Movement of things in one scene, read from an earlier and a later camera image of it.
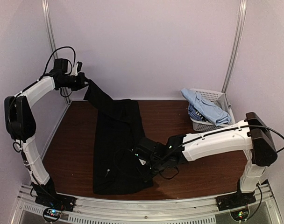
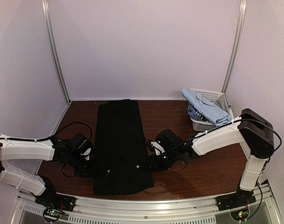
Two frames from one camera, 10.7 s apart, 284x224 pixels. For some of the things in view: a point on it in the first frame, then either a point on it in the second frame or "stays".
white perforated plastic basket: (211, 95) stays
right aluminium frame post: (238, 33) stays
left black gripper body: (74, 84) -> (81, 168)
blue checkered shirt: (193, 114) stays
